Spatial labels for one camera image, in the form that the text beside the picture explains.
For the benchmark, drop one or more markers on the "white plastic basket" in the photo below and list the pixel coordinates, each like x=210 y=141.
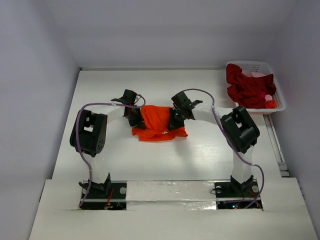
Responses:
x=264 y=68

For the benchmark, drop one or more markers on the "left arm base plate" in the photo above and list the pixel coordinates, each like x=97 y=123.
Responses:
x=114 y=200

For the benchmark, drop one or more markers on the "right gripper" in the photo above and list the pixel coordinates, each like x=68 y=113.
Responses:
x=175 y=120

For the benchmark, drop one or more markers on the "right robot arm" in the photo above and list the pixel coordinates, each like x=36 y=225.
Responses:
x=239 y=130

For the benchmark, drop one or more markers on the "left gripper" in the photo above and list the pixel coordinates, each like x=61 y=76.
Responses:
x=135 y=120

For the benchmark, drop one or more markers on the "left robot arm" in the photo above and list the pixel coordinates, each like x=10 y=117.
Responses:
x=88 y=137

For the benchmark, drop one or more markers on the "dark red t shirt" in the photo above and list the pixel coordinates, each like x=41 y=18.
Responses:
x=241 y=89

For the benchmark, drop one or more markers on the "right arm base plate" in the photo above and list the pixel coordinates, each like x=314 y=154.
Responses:
x=228 y=199

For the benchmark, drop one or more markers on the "orange t shirt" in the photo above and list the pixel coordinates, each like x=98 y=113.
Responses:
x=156 y=120

